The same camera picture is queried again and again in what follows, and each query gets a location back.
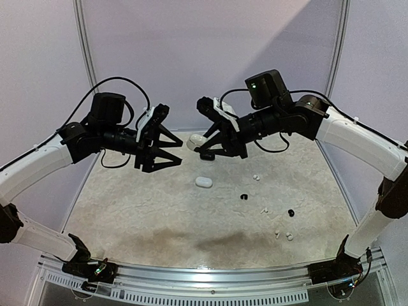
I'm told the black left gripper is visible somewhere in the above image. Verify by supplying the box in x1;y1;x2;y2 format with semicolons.
100;123;184;172

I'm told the white stem earbud charging case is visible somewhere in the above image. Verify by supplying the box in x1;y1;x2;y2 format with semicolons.
186;134;207;151

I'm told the white oval earbud charging case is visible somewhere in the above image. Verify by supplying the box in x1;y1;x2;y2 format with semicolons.
194;177;213;188

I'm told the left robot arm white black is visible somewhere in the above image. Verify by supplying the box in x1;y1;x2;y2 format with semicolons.
1;92;183;284

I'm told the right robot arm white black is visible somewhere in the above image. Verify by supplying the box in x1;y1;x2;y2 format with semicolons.
187;69;407;288

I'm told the black earbud charging case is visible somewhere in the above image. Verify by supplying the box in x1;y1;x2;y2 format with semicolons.
200;152;215;161

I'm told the white round earbud near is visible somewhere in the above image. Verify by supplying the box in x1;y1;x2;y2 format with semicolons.
286;233;294;241

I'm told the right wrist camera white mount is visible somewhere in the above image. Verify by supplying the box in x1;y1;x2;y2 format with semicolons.
196;97;240;132

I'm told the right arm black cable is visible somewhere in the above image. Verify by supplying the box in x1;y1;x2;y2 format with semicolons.
219;87;408;154

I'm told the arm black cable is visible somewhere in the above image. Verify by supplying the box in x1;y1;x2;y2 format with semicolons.
0;76;152;170
219;87;408;154

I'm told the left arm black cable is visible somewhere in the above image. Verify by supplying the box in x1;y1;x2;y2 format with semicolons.
0;76;152;170

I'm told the aluminium front rail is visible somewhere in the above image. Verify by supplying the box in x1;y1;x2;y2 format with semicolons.
27;248;399;305

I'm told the left aluminium wall post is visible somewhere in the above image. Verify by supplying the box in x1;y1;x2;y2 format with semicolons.
73;0;98;87

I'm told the aluminium wall post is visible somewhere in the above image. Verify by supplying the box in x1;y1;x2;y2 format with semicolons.
73;0;98;87
324;0;351;98

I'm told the right aluminium wall post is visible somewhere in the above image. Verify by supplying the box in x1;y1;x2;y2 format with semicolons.
324;0;351;98

